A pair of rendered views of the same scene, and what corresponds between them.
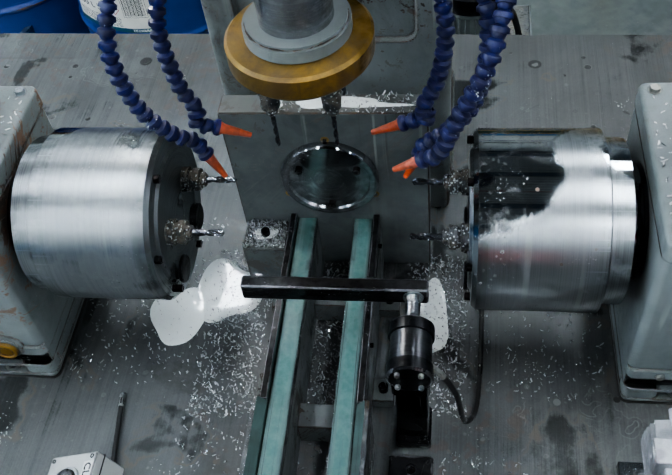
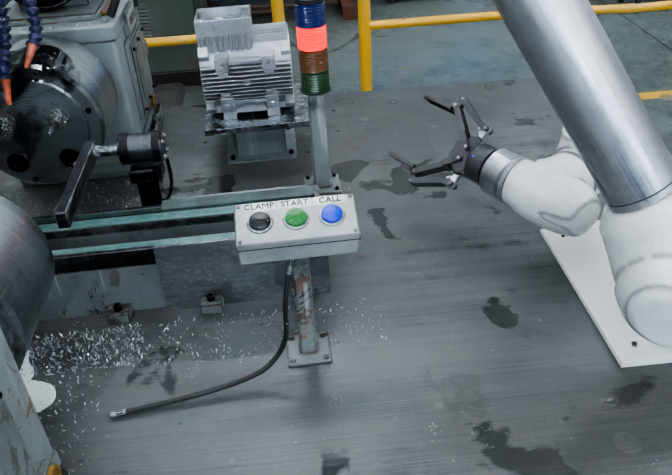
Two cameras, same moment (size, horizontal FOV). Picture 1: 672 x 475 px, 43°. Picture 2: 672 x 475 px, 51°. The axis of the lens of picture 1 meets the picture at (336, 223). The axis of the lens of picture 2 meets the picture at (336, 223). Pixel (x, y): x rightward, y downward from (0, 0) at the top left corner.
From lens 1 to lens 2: 134 cm
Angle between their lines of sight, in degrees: 75
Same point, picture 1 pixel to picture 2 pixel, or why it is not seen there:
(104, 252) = (21, 242)
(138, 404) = (123, 403)
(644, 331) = (130, 106)
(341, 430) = (182, 214)
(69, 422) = (138, 455)
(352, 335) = (100, 222)
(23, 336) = (45, 446)
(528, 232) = (81, 68)
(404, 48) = not seen: outside the picture
